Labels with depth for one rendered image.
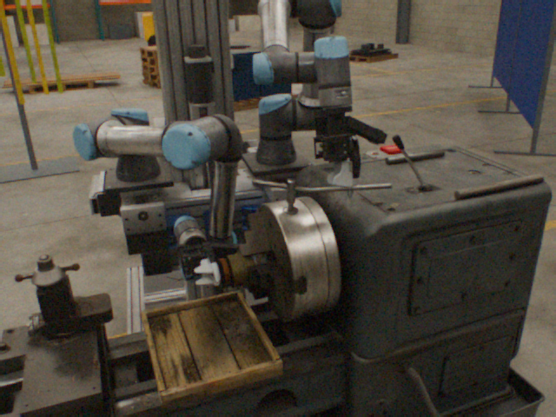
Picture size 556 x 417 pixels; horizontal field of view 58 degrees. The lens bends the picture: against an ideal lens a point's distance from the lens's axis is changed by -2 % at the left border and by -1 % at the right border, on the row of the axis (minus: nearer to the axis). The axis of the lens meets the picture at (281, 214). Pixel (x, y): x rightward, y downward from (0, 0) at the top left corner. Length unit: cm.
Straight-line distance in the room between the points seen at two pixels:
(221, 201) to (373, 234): 54
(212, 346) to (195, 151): 51
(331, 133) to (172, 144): 43
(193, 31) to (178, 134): 65
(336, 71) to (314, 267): 45
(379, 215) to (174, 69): 100
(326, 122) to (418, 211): 30
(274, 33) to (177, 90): 64
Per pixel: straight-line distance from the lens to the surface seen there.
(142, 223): 169
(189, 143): 132
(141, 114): 174
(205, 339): 142
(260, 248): 133
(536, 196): 147
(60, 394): 123
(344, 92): 116
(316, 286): 124
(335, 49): 117
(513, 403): 184
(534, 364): 292
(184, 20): 189
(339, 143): 116
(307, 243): 122
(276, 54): 128
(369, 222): 119
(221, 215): 156
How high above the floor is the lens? 175
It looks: 24 degrees down
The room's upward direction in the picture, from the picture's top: 2 degrees counter-clockwise
